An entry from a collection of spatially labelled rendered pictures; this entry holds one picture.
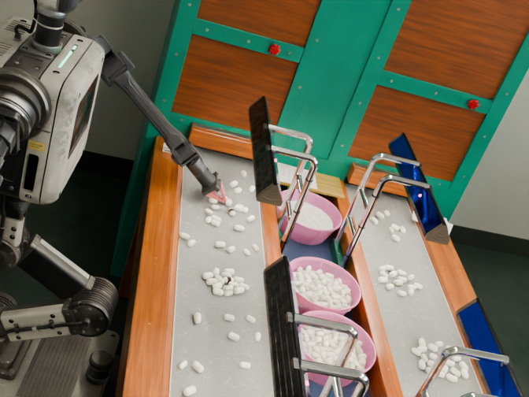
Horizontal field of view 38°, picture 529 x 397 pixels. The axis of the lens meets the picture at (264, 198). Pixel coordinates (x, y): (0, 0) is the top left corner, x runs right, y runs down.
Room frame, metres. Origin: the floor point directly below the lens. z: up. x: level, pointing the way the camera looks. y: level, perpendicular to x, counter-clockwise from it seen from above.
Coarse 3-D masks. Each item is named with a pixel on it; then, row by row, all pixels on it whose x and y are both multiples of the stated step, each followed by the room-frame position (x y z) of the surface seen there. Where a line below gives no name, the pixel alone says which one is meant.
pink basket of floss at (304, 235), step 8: (296, 192) 2.64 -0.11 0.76; (312, 192) 2.66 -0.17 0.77; (312, 200) 2.65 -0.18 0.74; (320, 200) 2.65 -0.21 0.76; (320, 208) 2.64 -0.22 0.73; (328, 208) 2.63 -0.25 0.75; (336, 208) 2.61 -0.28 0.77; (336, 216) 2.58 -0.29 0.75; (296, 224) 2.41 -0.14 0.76; (336, 224) 2.54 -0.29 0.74; (296, 232) 2.42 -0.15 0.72; (304, 232) 2.42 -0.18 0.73; (312, 232) 2.41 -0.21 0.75; (320, 232) 2.43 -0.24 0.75; (328, 232) 2.45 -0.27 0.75; (296, 240) 2.43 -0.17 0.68; (304, 240) 2.43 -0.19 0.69; (312, 240) 2.43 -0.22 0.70; (320, 240) 2.46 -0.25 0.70
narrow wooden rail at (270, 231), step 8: (264, 208) 2.43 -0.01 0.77; (272, 208) 2.45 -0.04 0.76; (264, 216) 2.38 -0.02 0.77; (272, 216) 2.40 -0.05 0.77; (264, 224) 2.32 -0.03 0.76; (272, 224) 2.34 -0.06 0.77; (264, 232) 2.28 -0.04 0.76; (272, 232) 2.29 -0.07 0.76; (264, 240) 2.24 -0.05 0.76; (272, 240) 2.24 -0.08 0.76; (264, 248) 2.20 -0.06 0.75; (272, 248) 2.20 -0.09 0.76; (280, 248) 2.22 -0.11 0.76; (264, 256) 2.17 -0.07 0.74; (272, 256) 2.15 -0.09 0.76; (280, 256) 2.17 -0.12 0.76
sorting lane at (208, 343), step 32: (224, 160) 2.72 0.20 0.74; (192, 192) 2.40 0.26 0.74; (224, 192) 2.48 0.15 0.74; (192, 224) 2.20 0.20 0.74; (224, 224) 2.27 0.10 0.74; (256, 224) 2.34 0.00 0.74; (192, 256) 2.03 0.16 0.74; (224, 256) 2.09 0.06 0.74; (256, 256) 2.16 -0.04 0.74; (192, 288) 1.87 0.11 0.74; (256, 288) 1.98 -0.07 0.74; (192, 320) 1.73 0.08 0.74; (224, 320) 1.78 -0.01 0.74; (256, 320) 1.83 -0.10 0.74; (192, 352) 1.60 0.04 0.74; (224, 352) 1.65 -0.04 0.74; (256, 352) 1.70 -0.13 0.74; (192, 384) 1.49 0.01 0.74; (224, 384) 1.53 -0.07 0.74; (256, 384) 1.57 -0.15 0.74
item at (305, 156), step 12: (288, 132) 2.37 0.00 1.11; (300, 132) 2.39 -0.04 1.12; (312, 144) 2.40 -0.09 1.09; (300, 156) 2.24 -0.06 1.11; (312, 156) 2.25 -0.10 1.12; (300, 168) 2.40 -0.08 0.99; (312, 168) 2.25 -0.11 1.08; (300, 180) 2.35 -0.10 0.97; (312, 180) 2.26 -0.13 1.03; (288, 192) 2.40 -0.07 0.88; (300, 192) 2.26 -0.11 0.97; (288, 204) 2.37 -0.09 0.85; (300, 204) 2.24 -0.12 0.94; (288, 216) 2.30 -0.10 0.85; (288, 228) 2.25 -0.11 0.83; (288, 240) 2.26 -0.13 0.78
